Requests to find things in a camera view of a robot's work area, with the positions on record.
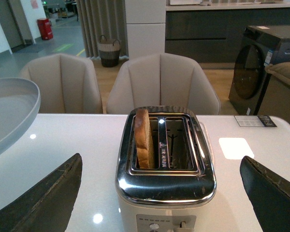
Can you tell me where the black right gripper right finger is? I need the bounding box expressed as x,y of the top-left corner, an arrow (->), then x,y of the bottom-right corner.
240,156 -> 290,232

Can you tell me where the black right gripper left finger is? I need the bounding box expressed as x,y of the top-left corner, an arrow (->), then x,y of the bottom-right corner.
0,153 -> 83,232

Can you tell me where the light blue round plate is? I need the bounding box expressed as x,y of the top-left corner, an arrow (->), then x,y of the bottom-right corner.
0,78 -> 41,154

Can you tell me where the slice of brown bread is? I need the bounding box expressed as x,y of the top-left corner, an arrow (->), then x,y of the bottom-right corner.
134,109 -> 155,169

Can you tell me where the label sticker on table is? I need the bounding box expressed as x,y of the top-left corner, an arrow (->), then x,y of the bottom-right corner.
234,116 -> 277,127

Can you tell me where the beige cushioned seat at right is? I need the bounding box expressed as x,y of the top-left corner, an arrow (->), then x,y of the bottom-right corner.
258,62 -> 290,124

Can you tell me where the white and chrome toaster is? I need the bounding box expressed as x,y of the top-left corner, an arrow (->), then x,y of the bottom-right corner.
115,106 -> 217,232

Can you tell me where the beige chair on left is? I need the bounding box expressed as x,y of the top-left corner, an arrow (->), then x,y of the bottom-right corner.
19,53 -> 103,114

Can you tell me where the beige chair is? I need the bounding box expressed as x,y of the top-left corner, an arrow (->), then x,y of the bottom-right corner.
19,53 -> 103,114
106,53 -> 220,115

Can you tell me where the dark washing machine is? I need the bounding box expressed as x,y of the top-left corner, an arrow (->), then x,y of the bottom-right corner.
229,25 -> 290,115

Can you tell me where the beige chair on right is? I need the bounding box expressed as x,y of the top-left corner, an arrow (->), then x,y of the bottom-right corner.
106,53 -> 220,115

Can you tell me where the woven laundry basket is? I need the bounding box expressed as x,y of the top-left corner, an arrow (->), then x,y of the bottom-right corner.
97,35 -> 121,68

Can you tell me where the grey kitchen counter cabinet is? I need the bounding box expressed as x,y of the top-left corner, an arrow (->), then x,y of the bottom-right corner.
165,4 -> 290,63

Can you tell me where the beige curtain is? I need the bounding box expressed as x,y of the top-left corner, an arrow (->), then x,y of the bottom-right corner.
76,0 -> 128,58

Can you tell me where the white pillar cabinet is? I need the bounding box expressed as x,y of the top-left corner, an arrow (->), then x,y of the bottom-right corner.
125,0 -> 166,59

